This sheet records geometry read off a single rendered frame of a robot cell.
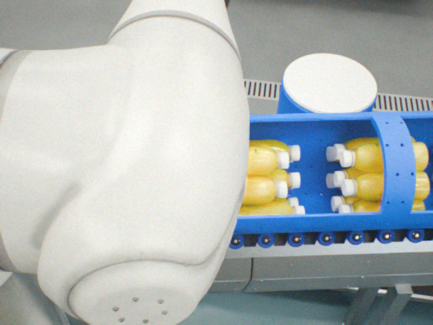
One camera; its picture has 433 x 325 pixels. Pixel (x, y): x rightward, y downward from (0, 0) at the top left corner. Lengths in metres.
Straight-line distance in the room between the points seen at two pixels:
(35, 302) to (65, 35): 3.20
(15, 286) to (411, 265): 1.20
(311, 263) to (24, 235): 1.18
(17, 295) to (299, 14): 3.48
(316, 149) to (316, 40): 2.20
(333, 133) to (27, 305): 1.07
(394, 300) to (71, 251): 1.57
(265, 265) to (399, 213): 0.36
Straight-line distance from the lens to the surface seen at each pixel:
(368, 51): 3.60
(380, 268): 1.49
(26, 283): 0.47
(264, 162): 1.22
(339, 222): 1.25
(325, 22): 3.78
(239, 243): 1.33
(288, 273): 1.43
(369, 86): 1.67
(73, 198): 0.27
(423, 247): 1.48
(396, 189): 1.23
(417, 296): 2.33
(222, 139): 0.29
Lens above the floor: 2.08
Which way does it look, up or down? 49 degrees down
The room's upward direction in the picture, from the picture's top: 3 degrees clockwise
